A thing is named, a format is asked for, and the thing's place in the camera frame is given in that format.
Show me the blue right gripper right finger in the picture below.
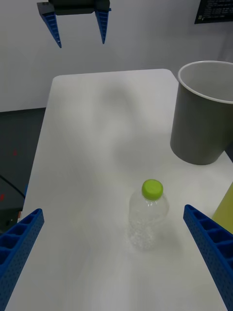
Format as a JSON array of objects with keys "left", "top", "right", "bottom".
[{"left": 183, "top": 204, "right": 233, "bottom": 311}]

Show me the yellow-green plastic bin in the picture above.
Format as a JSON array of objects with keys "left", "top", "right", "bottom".
[{"left": 212, "top": 182, "right": 233, "bottom": 236}]

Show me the dark wall screen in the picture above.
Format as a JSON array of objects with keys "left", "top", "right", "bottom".
[{"left": 194, "top": 0, "right": 233, "bottom": 25}]

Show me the black floor cable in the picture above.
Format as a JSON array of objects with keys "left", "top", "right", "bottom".
[{"left": 0, "top": 174, "right": 27, "bottom": 199}]

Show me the clear bottle with green cap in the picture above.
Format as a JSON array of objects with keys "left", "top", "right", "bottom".
[{"left": 127, "top": 179, "right": 170, "bottom": 252}]

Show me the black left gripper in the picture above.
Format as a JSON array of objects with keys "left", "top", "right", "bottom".
[{"left": 36, "top": 0, "right": 112, "bottom": 49}]

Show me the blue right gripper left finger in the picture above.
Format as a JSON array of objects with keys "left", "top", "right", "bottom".
[{"left": 0, "top": 208, "right": 45, "bottom": 311}]

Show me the grey plastic bin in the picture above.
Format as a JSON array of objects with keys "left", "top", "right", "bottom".
[{"left": 169, "top": 60, "right": 233, "bottom": 166}]

